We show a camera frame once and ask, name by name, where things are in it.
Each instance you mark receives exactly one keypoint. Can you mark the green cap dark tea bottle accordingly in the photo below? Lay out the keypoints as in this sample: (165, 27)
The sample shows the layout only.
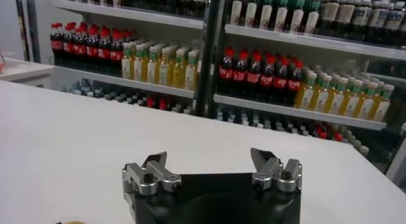
(236, 12)
(265, 16)
(312, 22)
(250, 14)
(280, 18)
(296, 20)

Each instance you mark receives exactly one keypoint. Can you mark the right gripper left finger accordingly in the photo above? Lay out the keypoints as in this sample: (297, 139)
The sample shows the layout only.
(149, 177)

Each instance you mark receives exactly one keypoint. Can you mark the glass drinks display cabinet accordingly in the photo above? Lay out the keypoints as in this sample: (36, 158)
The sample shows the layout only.
(204, 69)
(214, 69)

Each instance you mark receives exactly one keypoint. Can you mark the black slanted frame post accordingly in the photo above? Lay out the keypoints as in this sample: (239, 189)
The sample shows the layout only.
(33, 25)

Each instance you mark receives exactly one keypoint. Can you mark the beige label dark drink bottle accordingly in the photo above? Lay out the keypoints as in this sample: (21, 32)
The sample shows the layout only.
(344, 14)
(330, 12)

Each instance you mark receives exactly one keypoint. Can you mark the orange and white box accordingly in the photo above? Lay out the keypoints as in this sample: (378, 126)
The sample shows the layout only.
(1, 63)

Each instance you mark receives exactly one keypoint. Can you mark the yellow juice bottle green label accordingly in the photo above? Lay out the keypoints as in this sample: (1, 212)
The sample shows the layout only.
(365, 107)
(380, 109)
(350, 104)
(165, 73)
(178, 74)
(139, 68)
(191, 76)
(153, 70)
(305, 96)
(335, 102)
(320, 99)
(127, 66)

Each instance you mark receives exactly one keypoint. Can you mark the red cap cola bottle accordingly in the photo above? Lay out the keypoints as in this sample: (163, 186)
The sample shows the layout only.
(104, 53)
(253, 77)
(240, 75)
(162, 104)
(267, 80)
(294, 85)
(150, 102)
(56, 45)
(323, 134)
(92, 51)
(79, 49)
(337, 136)
(116, 55)
(67, 47)
(280, 82)
(226, 73)

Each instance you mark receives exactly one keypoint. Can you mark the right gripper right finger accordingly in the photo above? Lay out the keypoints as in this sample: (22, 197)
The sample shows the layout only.
(269, 173)

